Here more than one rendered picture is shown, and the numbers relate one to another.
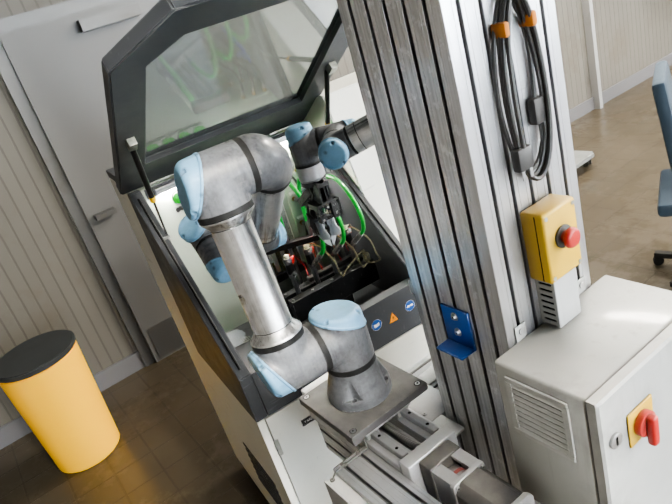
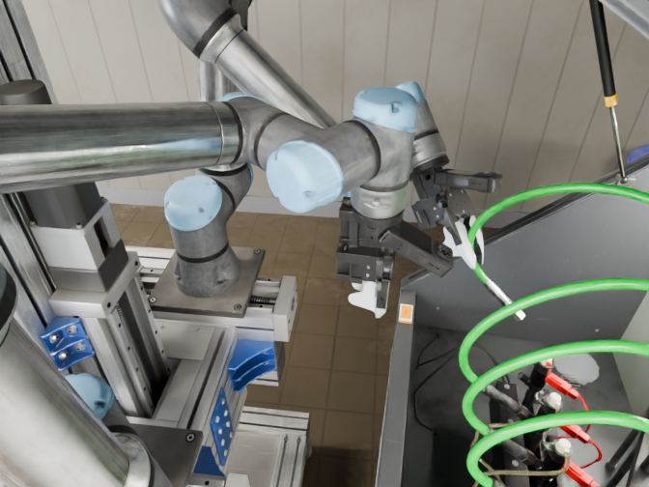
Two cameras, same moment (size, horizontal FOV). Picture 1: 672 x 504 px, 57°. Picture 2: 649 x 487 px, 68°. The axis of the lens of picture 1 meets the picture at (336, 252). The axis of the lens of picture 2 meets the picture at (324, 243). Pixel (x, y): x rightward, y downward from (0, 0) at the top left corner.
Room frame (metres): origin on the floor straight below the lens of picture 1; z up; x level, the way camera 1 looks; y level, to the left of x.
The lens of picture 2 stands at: (1.90, -0.49, 1.79)
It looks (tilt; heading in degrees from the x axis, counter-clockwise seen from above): 38 degrees down; 125
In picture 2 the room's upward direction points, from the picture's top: straight up
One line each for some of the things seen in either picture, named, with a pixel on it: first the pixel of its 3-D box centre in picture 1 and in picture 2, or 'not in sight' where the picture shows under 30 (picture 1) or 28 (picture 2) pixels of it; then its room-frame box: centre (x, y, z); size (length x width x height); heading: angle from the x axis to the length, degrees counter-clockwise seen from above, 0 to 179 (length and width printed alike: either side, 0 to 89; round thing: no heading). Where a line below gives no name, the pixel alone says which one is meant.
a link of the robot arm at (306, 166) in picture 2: (338, 137); (312, 161); (1.61, -0.10, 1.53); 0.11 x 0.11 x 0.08; 78
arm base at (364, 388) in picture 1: (355, 373); (205, 258); (1.19, 0.04, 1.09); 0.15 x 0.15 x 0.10
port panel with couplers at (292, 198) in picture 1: (304, 193); not in sight; (2.25, 0.05, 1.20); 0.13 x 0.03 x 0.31; 114
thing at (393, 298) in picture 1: (341, 342); (395, 416); (1.69, 0.07, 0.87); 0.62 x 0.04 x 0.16; 114
